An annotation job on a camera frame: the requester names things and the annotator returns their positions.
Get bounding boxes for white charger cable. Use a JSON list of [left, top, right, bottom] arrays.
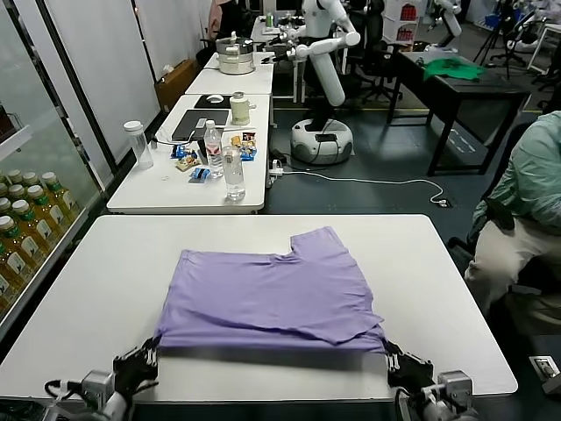
[[155, 125, 198, 145]]

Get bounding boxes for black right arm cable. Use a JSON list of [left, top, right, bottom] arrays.
[[394, 388, 415, 421]]

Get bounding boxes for black mouse pad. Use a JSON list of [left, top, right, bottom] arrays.
[[194, 94, 233, 110]]

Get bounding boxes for black tripod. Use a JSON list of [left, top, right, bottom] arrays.
[[472, 4, 527, 80]]

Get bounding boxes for cream jug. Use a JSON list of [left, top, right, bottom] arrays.
[[230, 90, 258, 126]]

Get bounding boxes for white side table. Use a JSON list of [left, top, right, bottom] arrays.
[[106, 93, 272, 216]]

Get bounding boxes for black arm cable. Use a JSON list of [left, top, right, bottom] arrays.
[[394, 388, 415, 421], [43, 379, 84, 401]]

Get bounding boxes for red label water bottle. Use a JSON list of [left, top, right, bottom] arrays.
[[203, 120, 225, 179]]

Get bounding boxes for white floor cable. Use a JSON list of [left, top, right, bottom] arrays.
[[282, 168, 451, 207]]

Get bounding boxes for green cloth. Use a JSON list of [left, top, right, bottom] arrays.
[[423, 56, 488, 82]]

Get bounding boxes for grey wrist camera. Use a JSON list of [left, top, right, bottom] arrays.
[[81, 370, 116, 403], [437, 370, 474, 400]]

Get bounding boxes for glass display fridge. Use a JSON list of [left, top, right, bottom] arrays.
[[0, 0, 116, 339]]

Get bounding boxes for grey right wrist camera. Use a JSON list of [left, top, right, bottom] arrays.
[[437, 370, 474, 400]]

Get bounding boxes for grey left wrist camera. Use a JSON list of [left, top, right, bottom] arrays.
[[81, 370, 116, 403]]

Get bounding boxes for seated person green jacket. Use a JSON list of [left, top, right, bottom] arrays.
[[464, 111, 561, 334]]

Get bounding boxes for cream steamer pot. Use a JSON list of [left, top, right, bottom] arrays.
[[216, 31, 258, 75]]

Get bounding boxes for clear tumbler white lid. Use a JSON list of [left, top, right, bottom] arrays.
[[124, 120, 155, 170]]

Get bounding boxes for cardboard box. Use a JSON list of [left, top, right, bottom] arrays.
[[154, 59, 202, 113]]

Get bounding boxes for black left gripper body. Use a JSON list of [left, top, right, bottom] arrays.
[[113, 350, 160, 398]]

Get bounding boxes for black table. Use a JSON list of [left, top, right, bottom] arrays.
[[387, 50, 534, 176]]

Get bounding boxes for white shelf red boxes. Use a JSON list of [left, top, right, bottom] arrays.
[[383, 0, 424, 43]]

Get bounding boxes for large clear water bottle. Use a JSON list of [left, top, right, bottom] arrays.
[[222, 146, 246, 202]]

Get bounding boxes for purple t-shirt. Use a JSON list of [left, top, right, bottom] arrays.
[[155, 226, 387, 355]]

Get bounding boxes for white humanoid robot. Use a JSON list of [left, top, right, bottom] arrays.
[[262, 0, 363, 166]]

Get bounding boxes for person in pink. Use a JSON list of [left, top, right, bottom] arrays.
[[209, 0, 227, 40]]

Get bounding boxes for blue bin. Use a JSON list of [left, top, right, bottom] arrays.
[[475, 12, 505, 30]]

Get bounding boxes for grey laptop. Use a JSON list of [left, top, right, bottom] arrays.
[[171, 109, 231, 142]]

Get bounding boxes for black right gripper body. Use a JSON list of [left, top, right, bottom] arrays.
[[388, 354, 435, 390]]

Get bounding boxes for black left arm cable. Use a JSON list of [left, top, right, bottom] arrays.
[[43, 379, 84, 401]]

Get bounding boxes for white table with steamer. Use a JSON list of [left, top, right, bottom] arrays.
[[184, 52, 276, 96]]

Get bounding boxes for floor socket box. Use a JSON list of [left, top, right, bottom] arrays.
[[528, 354, 561, 396]]

